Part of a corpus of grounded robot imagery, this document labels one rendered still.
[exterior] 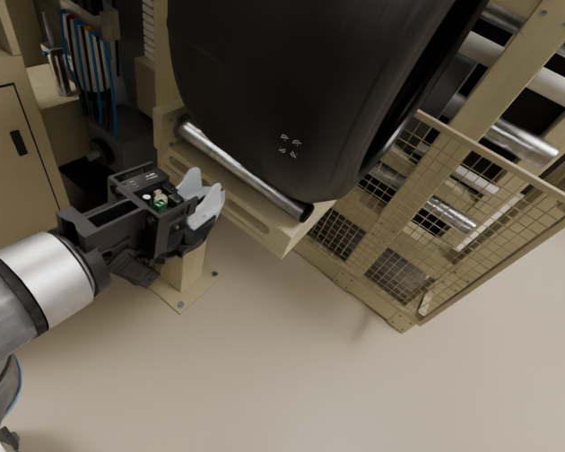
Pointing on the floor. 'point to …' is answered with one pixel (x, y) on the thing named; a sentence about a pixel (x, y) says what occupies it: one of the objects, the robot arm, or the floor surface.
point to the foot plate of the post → (178, 301)
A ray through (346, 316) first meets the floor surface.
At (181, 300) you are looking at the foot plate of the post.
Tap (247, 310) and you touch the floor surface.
